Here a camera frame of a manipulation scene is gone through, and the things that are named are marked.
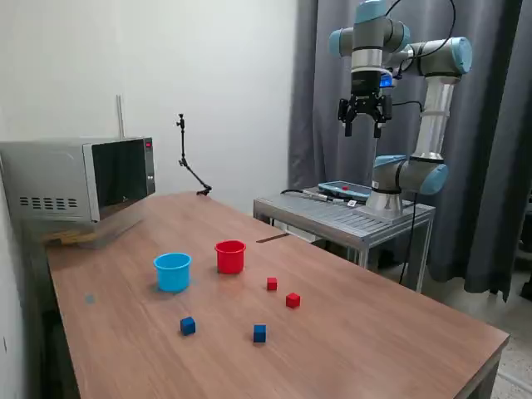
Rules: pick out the blue teach pendant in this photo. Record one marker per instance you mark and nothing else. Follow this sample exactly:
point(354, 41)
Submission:
point(345, 189)

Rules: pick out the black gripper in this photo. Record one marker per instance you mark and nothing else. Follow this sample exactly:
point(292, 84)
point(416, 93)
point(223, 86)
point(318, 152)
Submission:
point(366, 85)

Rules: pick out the white pole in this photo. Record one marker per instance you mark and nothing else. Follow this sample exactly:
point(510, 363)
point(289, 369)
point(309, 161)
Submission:
point(120, 116)

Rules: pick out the silver microwave oven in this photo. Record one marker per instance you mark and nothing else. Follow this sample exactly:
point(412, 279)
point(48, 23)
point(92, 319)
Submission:
point(50, 174)

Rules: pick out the silver blue UR5e robot arm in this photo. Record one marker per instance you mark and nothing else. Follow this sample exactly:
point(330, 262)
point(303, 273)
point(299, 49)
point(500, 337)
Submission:
point(434, 120)

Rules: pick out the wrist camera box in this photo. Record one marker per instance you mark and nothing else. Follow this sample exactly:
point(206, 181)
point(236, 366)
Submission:
point(387, 81)

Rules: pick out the red cube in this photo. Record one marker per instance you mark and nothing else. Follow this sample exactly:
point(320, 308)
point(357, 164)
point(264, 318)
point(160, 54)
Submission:
point(272, 284)
point(293, 301)

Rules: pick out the blue plastic cup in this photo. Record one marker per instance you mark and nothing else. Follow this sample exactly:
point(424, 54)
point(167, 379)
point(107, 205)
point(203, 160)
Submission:
point(172, 276)

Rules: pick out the blue cube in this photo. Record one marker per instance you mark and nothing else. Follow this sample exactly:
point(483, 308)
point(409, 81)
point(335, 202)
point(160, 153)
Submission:
point(259, 333)
point(188, 326)

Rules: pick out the grey curtain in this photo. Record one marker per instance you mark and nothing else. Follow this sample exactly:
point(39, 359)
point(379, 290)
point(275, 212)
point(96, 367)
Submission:
point(490, 145)

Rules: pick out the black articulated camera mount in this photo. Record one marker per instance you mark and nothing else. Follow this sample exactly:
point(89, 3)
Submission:
point(204, 191)

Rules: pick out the red plastic cup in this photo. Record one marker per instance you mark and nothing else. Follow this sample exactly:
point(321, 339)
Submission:
point(230, 262)

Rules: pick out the wooden blocks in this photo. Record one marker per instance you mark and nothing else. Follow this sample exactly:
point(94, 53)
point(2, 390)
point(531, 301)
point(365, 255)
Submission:
point(70, 237)

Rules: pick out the grey metal robot stand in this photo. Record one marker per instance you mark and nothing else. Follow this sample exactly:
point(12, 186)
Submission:
point(332, 216)

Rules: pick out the brown flat strip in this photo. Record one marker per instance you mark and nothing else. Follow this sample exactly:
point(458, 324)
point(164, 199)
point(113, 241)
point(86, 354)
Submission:
point(272, 238)

